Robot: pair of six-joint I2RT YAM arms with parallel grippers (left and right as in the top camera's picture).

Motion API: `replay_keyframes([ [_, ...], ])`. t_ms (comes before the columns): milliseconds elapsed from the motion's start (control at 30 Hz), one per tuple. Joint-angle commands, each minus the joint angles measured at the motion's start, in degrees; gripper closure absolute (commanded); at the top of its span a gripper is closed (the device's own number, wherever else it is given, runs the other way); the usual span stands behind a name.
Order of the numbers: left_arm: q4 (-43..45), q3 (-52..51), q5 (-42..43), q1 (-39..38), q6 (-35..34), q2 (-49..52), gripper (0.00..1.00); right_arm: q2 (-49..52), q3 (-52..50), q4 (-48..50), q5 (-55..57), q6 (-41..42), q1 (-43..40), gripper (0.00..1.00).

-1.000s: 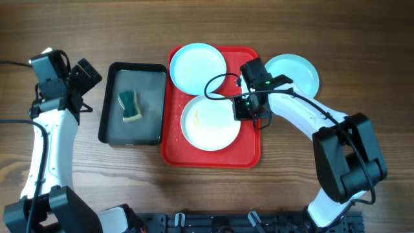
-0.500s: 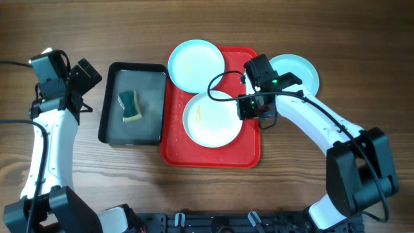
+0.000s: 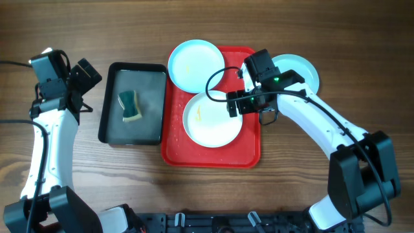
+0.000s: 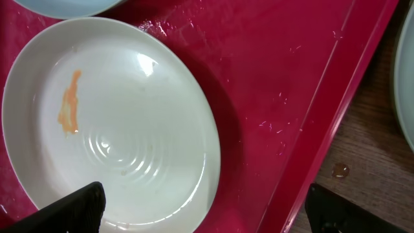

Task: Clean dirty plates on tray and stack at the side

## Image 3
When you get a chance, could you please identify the white round plate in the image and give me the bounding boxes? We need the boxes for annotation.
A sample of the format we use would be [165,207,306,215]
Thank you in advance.
[182,91,243,148]

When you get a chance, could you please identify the green yellow sponge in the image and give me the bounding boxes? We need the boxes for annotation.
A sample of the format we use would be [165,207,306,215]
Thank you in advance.
[118,91,142,122]

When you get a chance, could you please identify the light blue plate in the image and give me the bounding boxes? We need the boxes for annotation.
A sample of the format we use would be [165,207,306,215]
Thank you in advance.
[272,54,320,94]
[168,39,225,94]

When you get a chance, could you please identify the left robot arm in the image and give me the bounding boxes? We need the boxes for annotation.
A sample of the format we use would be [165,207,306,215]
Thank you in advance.
[3,51,134,232]

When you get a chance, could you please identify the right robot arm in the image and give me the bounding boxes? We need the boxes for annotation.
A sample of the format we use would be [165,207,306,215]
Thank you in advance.
[226,49,401,230]

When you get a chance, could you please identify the black water tray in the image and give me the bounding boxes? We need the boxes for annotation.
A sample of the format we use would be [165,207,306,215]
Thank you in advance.
[98,62,168,145]

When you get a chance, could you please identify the red plastic tray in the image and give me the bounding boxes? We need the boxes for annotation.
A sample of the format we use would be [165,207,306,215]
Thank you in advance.
[161,46,261,168]

